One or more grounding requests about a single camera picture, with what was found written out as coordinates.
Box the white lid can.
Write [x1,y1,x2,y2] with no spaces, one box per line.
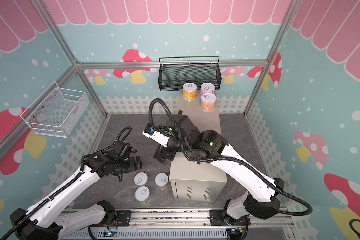
[134,172,148,187]

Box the green label can front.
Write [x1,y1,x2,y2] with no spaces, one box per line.
[135,186,151,204]

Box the yellow label can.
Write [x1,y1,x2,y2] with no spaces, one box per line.
[183,83,197,101]

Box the orange label can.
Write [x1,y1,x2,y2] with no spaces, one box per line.
[201,93,217,113]

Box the pink label can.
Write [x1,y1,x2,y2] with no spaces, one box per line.
[200,83,216,96]

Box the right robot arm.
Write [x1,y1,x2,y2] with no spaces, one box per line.
[143,98,313,223]

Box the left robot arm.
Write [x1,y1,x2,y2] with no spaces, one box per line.
[2,127,143,240]

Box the beige metal cabinet counter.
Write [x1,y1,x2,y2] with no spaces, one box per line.
[169,93,227,205]

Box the beige label can right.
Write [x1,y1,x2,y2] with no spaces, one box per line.
[155,173,169,190]

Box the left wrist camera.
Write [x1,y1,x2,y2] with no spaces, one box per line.
[112,140,137,159]

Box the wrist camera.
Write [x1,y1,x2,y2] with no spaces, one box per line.
[143,127,170,147]
[112,140,137,159]

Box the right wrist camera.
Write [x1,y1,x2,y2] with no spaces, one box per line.
[143,127,170,147]

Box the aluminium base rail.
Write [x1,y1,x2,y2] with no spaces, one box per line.
[63,208,300,240]

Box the black mesh wall basket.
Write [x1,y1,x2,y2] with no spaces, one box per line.
[158,56,222,91]

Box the white wire wall basket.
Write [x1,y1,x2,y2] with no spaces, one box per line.
[20,82,90,138]

